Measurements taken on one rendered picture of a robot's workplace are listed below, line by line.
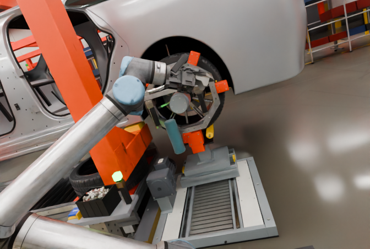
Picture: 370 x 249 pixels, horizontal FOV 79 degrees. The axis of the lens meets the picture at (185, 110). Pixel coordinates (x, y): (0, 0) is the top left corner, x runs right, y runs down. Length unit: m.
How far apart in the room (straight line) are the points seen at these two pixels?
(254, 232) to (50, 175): 1.20
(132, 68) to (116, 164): 0.83
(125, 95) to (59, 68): 0.86
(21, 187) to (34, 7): 1.04
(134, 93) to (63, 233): 0.50
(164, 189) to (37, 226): 1.00
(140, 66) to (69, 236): 0.60
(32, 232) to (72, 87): 0.83
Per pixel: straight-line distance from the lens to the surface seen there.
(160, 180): 1.70
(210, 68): 1.73
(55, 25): 1.48
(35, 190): 0.74
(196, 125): 1.76
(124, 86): 0.69
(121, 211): 1.46
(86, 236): 0.89
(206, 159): 2.05
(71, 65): 1.45
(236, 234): 1.59
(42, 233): 0.90
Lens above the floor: 1.18
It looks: 14 degrees down
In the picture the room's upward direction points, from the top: 19 degrees counter-clockwise
